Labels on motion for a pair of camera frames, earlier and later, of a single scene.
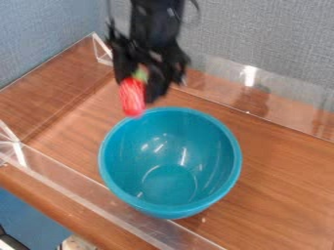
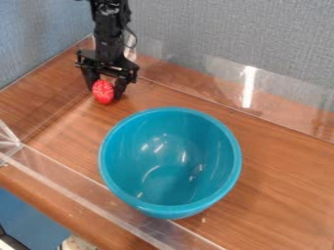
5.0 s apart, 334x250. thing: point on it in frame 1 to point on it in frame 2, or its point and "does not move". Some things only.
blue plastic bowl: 170,160 does not move
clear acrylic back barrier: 276,96 does not move
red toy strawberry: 134,92 to 103,91
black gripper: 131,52 to 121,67
